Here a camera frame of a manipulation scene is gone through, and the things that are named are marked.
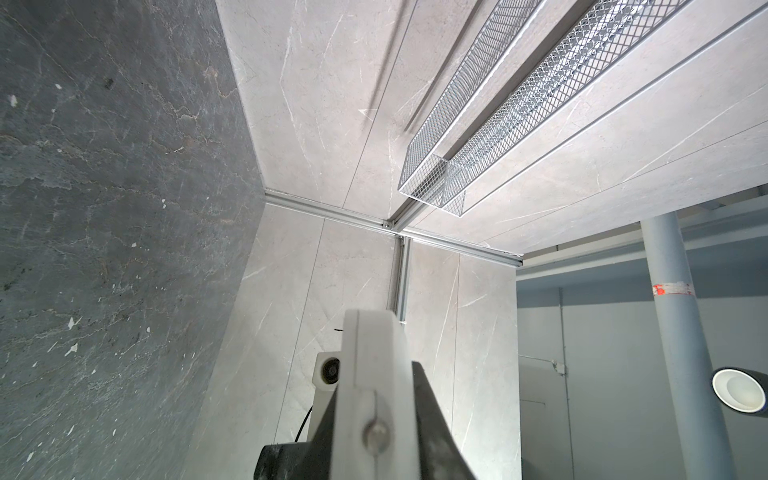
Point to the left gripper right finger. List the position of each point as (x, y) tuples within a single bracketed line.
[(439, 455)]

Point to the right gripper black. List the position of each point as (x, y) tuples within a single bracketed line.
[(280, 461)]

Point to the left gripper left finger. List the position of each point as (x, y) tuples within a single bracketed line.
[(312, 459)]

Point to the white remote control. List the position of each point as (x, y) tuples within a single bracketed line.
[(375, 430)]

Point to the grey vertical pipe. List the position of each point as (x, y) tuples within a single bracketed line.
[(705, 445)]

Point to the round ceiling lamp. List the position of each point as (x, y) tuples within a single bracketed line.
[(741, 390)]

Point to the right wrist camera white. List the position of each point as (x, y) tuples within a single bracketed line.
[(324, 379)]

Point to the white wire mesh basket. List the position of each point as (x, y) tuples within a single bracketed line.
[(598, 39)]

